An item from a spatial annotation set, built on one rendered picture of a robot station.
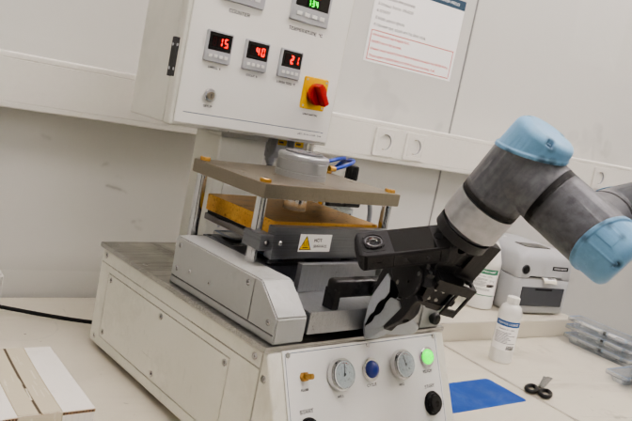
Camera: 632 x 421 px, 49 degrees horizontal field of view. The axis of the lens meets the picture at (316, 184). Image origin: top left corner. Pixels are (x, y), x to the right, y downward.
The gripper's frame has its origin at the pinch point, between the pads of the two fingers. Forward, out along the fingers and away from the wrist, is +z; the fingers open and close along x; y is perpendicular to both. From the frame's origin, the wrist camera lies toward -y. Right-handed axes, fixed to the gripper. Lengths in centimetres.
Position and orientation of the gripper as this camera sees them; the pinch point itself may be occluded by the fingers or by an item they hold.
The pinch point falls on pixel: (365, 328)
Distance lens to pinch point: 95.7
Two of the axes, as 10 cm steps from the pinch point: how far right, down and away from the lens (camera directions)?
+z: -5.0, 7.3, 4.6
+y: 8.5, 3.0, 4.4
